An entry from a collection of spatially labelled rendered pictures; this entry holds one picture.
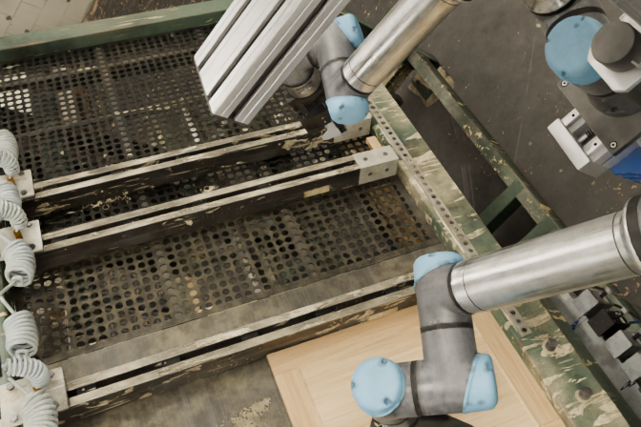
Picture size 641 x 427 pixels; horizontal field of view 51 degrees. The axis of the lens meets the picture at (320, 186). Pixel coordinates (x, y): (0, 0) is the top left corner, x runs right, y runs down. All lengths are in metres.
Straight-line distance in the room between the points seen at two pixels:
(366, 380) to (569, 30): 0.76
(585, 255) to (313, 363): 0.94
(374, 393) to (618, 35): 0.56
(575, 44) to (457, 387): 0.70
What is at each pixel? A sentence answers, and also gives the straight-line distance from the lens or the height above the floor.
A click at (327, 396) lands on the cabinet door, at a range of 1.59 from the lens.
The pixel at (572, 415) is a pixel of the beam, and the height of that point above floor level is 0.90.
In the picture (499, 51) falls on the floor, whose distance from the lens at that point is 3.08.
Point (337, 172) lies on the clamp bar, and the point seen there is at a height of 1.08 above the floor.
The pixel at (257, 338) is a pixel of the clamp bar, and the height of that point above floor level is 1.40.
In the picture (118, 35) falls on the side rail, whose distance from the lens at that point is 2.57.
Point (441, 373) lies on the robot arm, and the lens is 0.95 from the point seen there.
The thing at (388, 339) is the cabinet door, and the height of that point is 1.11.
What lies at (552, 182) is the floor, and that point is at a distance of 2.77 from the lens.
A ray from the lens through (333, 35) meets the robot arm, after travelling 1.31.
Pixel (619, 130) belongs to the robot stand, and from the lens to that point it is 1.52.
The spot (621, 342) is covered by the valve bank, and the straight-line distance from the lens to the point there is 1.75.
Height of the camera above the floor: 2.37
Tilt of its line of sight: 41 degrees down
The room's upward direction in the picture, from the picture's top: 75 degrees counter-clockwise
